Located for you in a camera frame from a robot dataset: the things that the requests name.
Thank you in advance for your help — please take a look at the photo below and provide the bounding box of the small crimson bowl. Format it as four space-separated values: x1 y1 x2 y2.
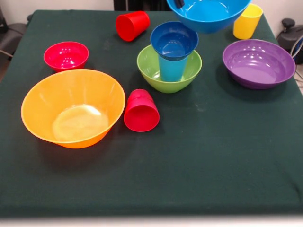
43 41 89 73

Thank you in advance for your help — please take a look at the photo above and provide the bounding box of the light blue cup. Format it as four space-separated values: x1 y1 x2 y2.
158 55 189 82

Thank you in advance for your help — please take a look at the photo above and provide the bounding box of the tall red cup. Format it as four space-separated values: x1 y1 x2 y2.
115 11 151 43

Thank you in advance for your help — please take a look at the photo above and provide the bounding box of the light blue bowl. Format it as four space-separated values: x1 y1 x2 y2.
165 0 253 35

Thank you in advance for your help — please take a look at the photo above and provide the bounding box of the black office chair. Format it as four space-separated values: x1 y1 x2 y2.
276 18 303 57
0 7 28 57

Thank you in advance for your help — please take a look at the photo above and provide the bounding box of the short crimson cup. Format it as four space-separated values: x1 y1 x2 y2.
124 88 160 132

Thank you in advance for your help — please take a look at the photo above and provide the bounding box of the dark green tablecloth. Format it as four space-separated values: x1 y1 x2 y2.
0 9 303 217

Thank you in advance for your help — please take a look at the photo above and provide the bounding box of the green bowl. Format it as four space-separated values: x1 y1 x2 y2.
136 44 203 94

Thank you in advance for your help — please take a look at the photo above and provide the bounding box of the small dark blue bowl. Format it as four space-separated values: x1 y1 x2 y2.
150 21 199 61

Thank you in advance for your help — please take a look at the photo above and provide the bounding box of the tangle of cables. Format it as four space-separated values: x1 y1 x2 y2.
286 35 303 82

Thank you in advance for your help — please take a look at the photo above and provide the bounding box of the purple bowl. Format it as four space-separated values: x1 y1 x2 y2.
222 39 296 90

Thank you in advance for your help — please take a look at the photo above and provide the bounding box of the yellow cup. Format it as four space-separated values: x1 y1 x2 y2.
233 3 264 40

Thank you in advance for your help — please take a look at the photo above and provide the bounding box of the large orange bowl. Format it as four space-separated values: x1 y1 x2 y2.
20 69 126 149

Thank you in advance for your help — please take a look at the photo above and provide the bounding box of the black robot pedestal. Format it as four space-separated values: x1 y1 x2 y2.
113 0 173 12

